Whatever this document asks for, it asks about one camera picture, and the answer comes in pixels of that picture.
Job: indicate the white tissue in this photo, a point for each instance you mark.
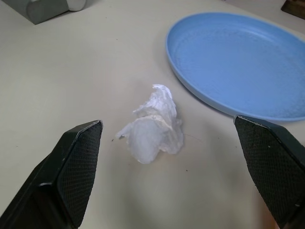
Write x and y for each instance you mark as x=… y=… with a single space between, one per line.
x=152 y=133

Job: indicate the grey glasses case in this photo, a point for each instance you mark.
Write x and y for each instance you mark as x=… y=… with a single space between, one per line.
x=45 y=12

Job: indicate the wooden rack with black pegs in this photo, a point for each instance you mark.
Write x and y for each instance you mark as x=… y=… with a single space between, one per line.
x=294 y=5

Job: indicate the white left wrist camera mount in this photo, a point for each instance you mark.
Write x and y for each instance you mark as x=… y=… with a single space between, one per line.
x=75 y=4

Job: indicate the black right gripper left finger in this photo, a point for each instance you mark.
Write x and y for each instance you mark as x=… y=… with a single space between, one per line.
x=59 y=171

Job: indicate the blue plate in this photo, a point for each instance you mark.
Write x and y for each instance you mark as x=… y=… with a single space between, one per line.
x=233 y=64

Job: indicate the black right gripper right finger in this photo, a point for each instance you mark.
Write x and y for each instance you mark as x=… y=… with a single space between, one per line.
x=274 y=167

